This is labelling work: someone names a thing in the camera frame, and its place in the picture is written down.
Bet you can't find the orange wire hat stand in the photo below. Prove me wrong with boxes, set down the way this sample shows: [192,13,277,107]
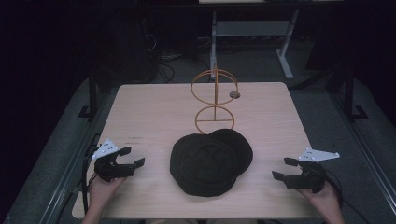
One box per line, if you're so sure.
[191,63,240,135]

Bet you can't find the grey metal rail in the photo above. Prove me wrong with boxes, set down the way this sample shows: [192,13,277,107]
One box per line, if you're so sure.
[38,90,120,224]
[328,91,396,217]

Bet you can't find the black cap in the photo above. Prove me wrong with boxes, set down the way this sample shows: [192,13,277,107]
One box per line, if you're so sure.
[169,128,254,198]

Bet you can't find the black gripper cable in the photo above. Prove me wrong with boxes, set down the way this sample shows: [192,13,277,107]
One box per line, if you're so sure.
[321,167,373,224]
[80,133,102,217]

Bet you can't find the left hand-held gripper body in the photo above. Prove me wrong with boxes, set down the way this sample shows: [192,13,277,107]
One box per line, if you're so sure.
[91,138,136,183]

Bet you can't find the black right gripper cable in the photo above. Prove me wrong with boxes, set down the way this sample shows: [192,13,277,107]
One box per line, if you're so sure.
[321,167,373,224]

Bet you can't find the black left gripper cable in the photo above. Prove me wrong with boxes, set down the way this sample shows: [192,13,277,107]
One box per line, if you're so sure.
[80,133,102,217]

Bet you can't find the black metal stand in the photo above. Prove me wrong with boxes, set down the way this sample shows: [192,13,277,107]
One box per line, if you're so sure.
[341,63,370,121]
[77,66,100,121]

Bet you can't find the person's left hand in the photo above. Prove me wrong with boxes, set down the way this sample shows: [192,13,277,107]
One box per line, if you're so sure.
[87,175,126,214]

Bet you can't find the white metal desk frame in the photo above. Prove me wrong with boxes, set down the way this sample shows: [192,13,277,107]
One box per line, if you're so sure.
[209,8,301,80]

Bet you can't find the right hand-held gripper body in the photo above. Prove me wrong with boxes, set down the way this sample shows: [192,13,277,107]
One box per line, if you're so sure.
[284,147,341,194]

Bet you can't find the bundle of floor cables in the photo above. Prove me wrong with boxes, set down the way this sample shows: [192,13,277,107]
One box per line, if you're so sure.
[141,17,213,84]

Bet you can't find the person's right hand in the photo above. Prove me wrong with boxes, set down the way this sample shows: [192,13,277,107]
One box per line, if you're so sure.
[298,181,343,219]

